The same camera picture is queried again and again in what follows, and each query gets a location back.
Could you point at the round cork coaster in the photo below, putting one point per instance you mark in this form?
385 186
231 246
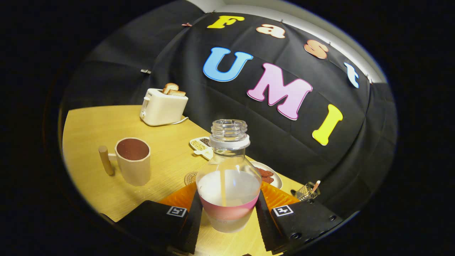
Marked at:
190 177

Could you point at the white toaster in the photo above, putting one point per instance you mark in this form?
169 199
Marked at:
163 110

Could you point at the wooden table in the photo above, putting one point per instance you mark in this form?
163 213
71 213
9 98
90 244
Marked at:
92 128

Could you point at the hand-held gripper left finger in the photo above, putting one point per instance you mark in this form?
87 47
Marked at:
192 231

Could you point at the white divided seed tray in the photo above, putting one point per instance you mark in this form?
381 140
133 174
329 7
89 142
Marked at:
199 145

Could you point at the red-brown meat patty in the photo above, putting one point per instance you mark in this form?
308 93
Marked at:
266 172
268 180

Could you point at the toast slice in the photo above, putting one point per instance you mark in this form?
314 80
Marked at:
177 93
170 87

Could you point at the clear juice bottle pink label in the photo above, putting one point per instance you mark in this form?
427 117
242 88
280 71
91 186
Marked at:
229 192

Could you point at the white round plate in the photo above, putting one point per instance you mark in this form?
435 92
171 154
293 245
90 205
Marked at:
278 181

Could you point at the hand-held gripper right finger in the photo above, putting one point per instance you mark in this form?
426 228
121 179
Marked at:
265 227

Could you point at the wooden stick in holder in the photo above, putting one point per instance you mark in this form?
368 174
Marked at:
316 185

